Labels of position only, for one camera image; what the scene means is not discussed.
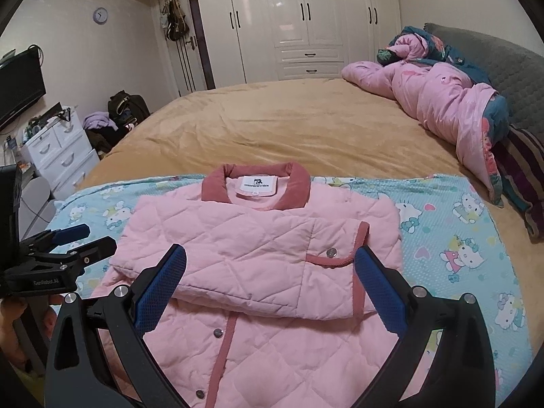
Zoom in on person's left hand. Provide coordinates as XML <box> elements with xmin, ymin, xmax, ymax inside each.
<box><xmin>0</xmin><ymin>293</ymin><xmax>64</xmax><ymax>375</ymax></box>

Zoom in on pink floral comforter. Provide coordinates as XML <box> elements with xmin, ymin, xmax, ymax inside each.
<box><xmin>342</xmin><ymin>25</ymin><xmax>511</xmax><ymax>207</ymax></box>

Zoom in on white door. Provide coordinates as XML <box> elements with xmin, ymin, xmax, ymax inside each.
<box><xmin>157</xmin><ymin>0</ymin><xmax>213</xmax><ymax>98</ymax></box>

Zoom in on blue cartoon printed sheet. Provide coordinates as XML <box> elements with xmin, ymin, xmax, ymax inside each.
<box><xmin>53</xmin><ymin>172</ymin><xmax>534</xmax><ymax>408</ymax></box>

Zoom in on white drawer chest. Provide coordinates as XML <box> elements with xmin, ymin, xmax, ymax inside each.
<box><xmin>21</xmin><ymin>108</ymin><xmax>100</xmax><ymax>200</ymax></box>

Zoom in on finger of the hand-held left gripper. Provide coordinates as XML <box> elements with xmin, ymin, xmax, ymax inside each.
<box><xmin>25</xmin><ymin>224</ymin><xmax>91</xmax><ymax>249</ymax></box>
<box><xmin>19</xmin><ymin>236</ymin><xmax>117</xmax><ymax>283</ymax></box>

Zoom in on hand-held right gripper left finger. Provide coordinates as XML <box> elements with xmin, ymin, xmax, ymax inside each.
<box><xmin>44</xmin><ymin>243</ymin><xmax>188</xmax><ymax>408</ymax></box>

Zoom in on grey quilted headboard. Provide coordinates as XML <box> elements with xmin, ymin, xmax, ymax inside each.
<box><xmin>425</xmin><ymin>22</ymin><xmax>544</xmax><ymax>137</ymax></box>

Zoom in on purple clothes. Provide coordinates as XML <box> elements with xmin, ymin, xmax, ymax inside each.
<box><xmin>83</xmin><ymin>111</ymin><xmax>120</xmax><ymax>132</ymax></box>

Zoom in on pink quilted jacket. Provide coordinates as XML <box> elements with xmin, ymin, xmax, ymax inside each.
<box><xmin>91</xmin><ymin>162</ymin><xmax>409</xmax><ymax>408</ymax></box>

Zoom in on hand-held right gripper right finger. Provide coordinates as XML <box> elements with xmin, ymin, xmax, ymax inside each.
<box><xmin>355</xmin><ymin>246</ymin><xmax>498</xmax><ymax>408</ymax></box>

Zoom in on striped pillow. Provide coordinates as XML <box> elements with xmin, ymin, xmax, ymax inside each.
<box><xmin>493</xmin><ymin>124</ymin><xmax>544</xmax><ymax>239</ymax></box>

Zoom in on white wardrobe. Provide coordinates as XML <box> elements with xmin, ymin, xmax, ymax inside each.
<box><xmin>193</xmin><ymin>0</ymin><xmax>402</xmax><ymax>90</ymax></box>

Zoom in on bed with tan bedspread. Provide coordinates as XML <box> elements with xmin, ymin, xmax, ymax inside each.
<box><xmin>79</xmin><ymin>74</ymin><xmax>544</xmax><ymax>392</ymax></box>

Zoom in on dark clothes pile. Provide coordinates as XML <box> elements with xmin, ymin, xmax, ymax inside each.
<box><xmin>87</xmin><ymin>127</ymin><xmax>128</xmax><ymax>154</ymax></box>

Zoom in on black television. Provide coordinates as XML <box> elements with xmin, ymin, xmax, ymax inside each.
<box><xmin>0</xmin><ymin>48</ymin><xmax>47</xmax><ymax>130</ymax></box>

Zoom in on black bag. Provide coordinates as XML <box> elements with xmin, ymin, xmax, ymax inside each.
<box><xmin>107</xmin><ymin>90</ymin><xmax>150</xmax><ymax>130</ymax></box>

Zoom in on hanging bags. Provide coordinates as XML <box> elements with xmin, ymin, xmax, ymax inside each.
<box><xmin>164</xmin><ymin>0</ymin><xmax>190</xmax><ymax>43</ymax></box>

